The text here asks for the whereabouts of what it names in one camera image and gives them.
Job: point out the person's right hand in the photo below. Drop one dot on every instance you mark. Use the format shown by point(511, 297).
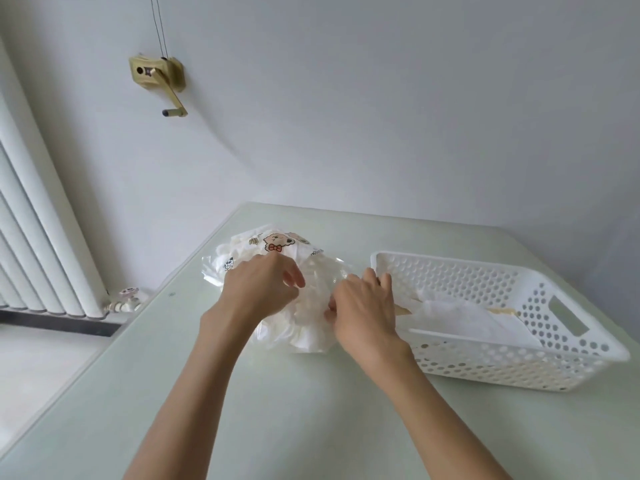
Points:
point(365, 319)

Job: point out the person's left hand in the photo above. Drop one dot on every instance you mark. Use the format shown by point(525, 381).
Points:
point(255, 289)

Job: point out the clear bear-print plastic bag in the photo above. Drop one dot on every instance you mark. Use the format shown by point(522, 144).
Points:
point(270, 242)

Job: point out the white perforated plastic basket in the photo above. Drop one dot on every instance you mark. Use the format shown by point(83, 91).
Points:
point(500, 364)

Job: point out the person's left forearm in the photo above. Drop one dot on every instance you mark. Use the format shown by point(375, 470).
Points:
point(185, 404)

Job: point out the person's right forearm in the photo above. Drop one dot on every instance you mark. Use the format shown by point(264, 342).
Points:
point(435, 424)

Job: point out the white radiator valve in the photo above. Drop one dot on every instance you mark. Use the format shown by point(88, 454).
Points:
point(125, 299)

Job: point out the white column radiator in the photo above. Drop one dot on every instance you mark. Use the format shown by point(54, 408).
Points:
point(40, 244)

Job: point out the brass wall crank winch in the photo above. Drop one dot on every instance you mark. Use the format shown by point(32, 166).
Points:
point(150, 69)

